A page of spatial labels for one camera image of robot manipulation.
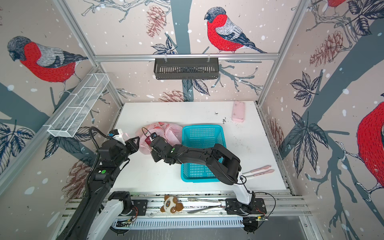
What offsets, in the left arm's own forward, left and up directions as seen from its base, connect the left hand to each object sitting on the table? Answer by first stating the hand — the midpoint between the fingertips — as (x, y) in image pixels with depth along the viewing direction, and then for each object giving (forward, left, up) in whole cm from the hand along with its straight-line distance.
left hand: (136, 138), depth 77 cm
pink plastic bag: (+6, -18, -6) cm, 20 cm away
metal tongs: (-25, -30, -21) cm, 44 cm away
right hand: (-2, -6, -14) cm, 15 cm away
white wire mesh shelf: (+6, +31, +10) cm, 33 cm away
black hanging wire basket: (+54, -25, +7) cm, 60 cm away
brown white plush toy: (-28, -19, -18) cm, 38 cm away
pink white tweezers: (-9, -72, -19) cm, 75 cm away
